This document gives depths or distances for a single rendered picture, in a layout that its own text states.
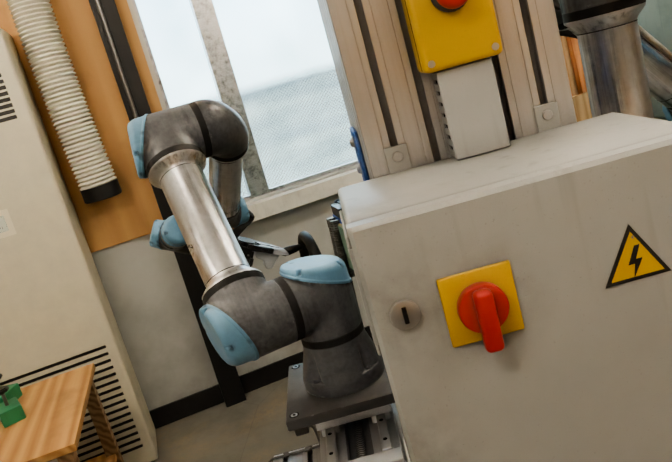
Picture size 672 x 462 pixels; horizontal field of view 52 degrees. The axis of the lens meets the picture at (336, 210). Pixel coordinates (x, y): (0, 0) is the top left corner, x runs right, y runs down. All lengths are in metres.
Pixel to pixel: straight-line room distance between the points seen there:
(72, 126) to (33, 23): 0.40
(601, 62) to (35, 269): 2.25
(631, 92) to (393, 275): 0.59
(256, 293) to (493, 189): 0.63
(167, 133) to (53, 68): 1.58
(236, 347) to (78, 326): 1.78
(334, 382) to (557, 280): 0.64
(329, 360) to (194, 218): 0.35
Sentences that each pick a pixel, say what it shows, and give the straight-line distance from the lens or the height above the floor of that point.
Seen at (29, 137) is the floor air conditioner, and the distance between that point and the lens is 2.79.
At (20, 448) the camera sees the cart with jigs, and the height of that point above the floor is 0.53.
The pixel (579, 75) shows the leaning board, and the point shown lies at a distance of 3.52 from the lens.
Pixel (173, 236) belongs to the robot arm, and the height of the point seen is 1.07.
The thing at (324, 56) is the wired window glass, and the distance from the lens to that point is 3.27.
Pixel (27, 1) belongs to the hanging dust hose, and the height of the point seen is 1.87.
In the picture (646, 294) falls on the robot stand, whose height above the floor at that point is 1.10.
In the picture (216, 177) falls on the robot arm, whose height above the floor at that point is 1.19.
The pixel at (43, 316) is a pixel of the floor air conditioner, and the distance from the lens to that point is 2.89.
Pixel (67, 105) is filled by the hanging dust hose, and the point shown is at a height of 1.47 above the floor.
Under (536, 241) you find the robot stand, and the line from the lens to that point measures 0.64.
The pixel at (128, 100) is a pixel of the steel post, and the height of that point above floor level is 1.43.
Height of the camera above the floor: 1.38
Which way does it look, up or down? 12 degrees down
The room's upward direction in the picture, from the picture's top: 16 degrees counter-clockwise
